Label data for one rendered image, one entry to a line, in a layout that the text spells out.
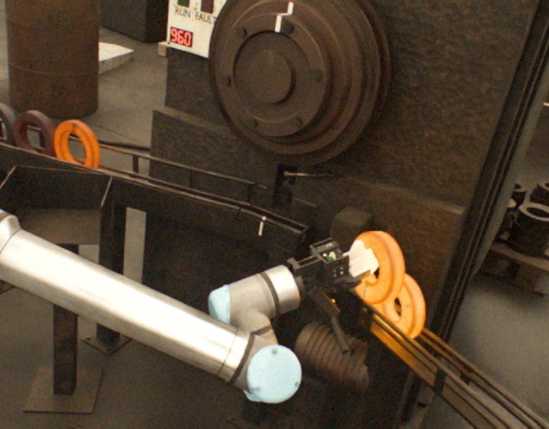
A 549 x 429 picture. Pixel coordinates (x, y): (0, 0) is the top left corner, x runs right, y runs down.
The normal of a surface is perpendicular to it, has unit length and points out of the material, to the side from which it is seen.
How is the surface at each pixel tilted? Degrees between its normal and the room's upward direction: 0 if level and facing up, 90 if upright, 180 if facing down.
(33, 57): 90
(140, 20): 90
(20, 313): 0
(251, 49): 90
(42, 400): 0
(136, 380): 0
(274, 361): 56
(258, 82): 90
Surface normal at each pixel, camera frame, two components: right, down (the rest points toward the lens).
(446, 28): -0.48, 0.33
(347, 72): 0.56, 0.22
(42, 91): 0.04, 0.45
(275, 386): 0.24, -0.11
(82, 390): 0.15, -0.88
